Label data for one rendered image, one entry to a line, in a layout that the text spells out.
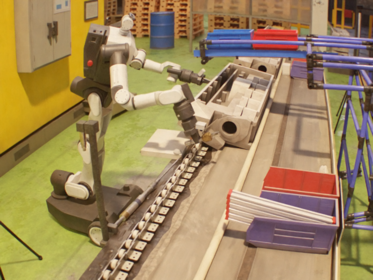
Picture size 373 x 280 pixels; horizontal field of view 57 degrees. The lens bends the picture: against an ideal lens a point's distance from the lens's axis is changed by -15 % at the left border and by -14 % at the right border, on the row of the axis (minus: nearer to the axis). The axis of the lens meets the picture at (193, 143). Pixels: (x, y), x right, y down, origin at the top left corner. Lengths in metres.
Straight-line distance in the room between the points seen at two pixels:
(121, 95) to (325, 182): 1.04
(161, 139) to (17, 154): 2.09
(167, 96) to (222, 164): 0.45
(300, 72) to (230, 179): 2.11
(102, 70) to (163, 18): 6.70
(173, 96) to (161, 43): 7.14
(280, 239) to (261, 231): 0.08
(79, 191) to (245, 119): 1.26
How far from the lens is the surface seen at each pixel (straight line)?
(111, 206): 2.72
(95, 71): 2.27
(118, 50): 2.05
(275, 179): 1.74
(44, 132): 4.28
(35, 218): 3.06
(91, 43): 2.20
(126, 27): 2.22
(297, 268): 1.40
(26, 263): 2.64
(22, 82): 3.88
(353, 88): 1.95
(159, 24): 8.91
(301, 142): 2.37
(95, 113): 2.39
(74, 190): 2.76
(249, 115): 2.17
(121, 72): 2.00
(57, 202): 2.88
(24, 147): 4.03
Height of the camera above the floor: 1.68
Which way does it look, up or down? 24 degrees down
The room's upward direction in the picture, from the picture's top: 1 degrees clockwise
